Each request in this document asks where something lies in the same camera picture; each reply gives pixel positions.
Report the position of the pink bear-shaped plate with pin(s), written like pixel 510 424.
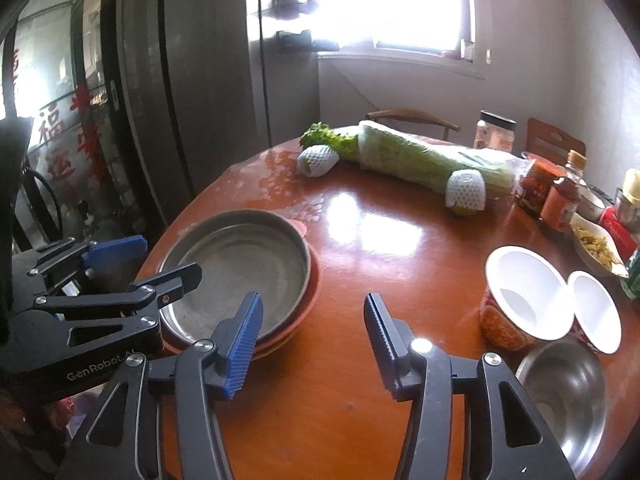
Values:
pixel 300 299

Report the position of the foam-netted fruit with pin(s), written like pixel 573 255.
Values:
pixel 465 192
pixel 316 161

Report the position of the red chili sauce jar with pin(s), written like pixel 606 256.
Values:
pixel 533 187

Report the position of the wrapped napa cabbage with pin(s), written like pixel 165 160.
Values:
pixel 414 159

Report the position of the red tissue box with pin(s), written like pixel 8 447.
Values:
pixel 625 244

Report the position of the clear jar black lid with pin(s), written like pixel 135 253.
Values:
pixel 494 131

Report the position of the small white noodle cup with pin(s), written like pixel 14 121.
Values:
pixel 597 321

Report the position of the foam-netted fruit left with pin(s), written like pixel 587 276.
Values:
pixel 316 161

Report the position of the large white noodle cup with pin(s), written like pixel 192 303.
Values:
pixel 524 300

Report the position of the foam-netted fruit right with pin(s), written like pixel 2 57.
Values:
pixel 465 192

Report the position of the steel mixing bowl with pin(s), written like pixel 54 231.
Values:
pixel 565 380

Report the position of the grey refrigerator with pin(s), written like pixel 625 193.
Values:
pixel 193 82

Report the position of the yellow plastic juicer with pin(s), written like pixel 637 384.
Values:
pixel 631 186

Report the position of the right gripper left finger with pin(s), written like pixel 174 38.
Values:
pixel 122 438

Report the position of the small steel bowl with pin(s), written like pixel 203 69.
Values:
pixel 626 213

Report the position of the curved wooden chair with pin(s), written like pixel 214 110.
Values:
pixel 413 116

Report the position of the shallow steel round pan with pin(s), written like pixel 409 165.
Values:
pixel 235 274

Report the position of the white ceramic bowl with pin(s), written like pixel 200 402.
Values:
pixel 590 206

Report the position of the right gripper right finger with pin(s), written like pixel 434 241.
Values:
pixel 505 436

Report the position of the brown sauce bottle yellow cap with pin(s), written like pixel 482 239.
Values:
pixel 564 195

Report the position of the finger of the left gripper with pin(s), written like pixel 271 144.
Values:
pixel 60 262
pixel 157 291

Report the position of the white dish of pickles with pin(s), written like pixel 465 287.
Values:
pixel 597 249

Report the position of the bright window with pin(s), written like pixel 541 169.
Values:
pixel 429 26

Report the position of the green liquid plastic bottle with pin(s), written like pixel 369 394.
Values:
pixel 631 285

